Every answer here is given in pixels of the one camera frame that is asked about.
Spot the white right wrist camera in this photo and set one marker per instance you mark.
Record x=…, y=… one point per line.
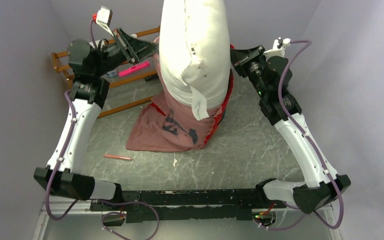
x=278, y=48

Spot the black blue marker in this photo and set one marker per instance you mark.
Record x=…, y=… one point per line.
x=151, y=77

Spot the pink red patterned pillowcase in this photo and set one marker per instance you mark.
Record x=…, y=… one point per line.
x=166, y=125

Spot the white pillow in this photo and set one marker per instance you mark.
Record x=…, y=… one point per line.
x=194, y=53

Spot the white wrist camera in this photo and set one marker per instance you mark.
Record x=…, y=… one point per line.
x=104, y=18
x=278, y=48

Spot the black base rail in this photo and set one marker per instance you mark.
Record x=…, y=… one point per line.
x=147, y=205

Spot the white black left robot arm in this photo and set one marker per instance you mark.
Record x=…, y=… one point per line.
x=62, y=174

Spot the blue white jar left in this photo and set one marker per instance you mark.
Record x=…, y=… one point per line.
x=112, y=73

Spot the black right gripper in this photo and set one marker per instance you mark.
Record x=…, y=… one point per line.
x=241, y=58

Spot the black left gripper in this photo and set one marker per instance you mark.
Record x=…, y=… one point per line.
x=135, y=48

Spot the wooden shelf rack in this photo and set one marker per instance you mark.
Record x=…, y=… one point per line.
x=66, y=71

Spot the orange pencil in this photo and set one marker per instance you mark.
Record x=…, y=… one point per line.
x=117, y=157

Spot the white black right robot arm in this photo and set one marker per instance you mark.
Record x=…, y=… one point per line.
x=270, y=76

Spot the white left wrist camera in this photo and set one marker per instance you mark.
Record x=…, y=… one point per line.
x=104, y=18

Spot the pink highlighter marker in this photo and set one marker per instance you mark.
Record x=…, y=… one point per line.
x=133, y=69

